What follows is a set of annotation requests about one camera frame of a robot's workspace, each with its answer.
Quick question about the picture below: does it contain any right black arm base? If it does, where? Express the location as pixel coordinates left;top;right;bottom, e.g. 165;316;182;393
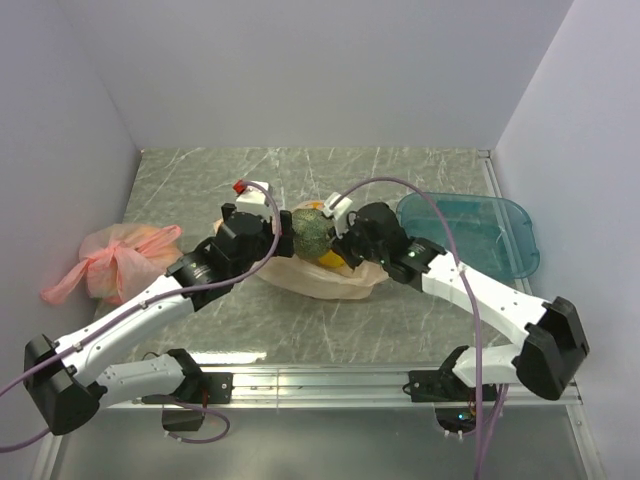
402;370;477;437

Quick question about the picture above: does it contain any aluminium mounting rail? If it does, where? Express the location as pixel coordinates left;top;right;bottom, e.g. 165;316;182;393
54;363;584;411

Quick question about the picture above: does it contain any green netted melon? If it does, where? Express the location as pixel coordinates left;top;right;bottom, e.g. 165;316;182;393
291;208;333;261

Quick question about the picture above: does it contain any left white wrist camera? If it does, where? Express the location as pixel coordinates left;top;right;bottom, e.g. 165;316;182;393
233;180;273;220

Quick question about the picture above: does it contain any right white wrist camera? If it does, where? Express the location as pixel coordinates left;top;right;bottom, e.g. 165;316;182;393
321;192;353;238

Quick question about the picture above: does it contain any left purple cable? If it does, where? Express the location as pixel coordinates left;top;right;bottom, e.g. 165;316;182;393
0;182;281;449

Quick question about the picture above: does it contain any orange plastic bag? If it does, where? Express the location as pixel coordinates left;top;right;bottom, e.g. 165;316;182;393
212;199;391;302

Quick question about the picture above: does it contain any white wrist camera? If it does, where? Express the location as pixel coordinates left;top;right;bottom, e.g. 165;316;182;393
233;180;273;220
321;192;353;238

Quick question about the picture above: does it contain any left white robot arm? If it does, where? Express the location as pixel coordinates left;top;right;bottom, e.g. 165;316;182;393
23;202;294;435

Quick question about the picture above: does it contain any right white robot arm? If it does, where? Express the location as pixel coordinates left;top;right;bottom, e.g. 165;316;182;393
322;197;590;401

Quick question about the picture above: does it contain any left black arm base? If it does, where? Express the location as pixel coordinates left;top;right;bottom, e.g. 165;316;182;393
161;372;233;433

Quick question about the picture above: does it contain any yellow mango fruit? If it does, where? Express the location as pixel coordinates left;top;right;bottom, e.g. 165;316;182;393
317;251;345;269

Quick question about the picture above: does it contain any pink plastic bag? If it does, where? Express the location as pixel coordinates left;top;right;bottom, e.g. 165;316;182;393
40;224;182;305

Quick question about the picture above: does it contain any teal plastic tray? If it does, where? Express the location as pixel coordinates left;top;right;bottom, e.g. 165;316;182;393
396;192;540;283

